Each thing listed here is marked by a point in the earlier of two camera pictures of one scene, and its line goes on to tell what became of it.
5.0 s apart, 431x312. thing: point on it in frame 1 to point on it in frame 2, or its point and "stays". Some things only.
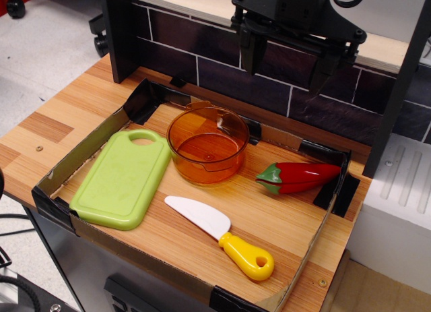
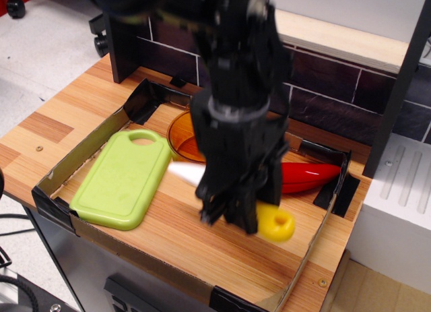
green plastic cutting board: x=118 y=188 stays
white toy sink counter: x=392 y=234 stays
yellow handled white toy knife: x=254 y=264 to x=274 y=224
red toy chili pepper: x=293 y=178 stays
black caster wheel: x=15 y=7 stays
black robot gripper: x=306 y=17 to x=242 y=142
